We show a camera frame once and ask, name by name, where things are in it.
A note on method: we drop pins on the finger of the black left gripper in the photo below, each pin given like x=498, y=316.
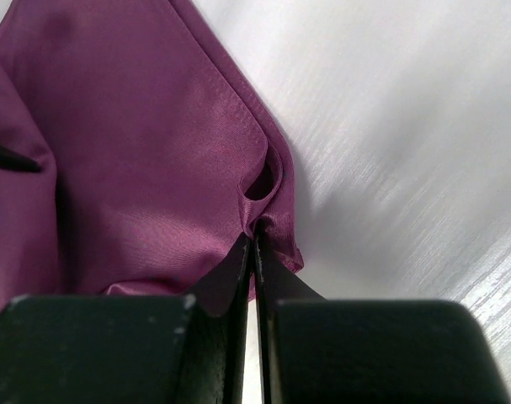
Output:
x=12, y=161

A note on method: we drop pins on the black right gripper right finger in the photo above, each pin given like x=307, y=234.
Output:
x=273, y=283

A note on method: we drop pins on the purple satin napkin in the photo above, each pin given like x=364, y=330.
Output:
x=155, y=153

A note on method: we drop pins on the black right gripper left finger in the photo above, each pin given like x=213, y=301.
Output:
x=212, y=361

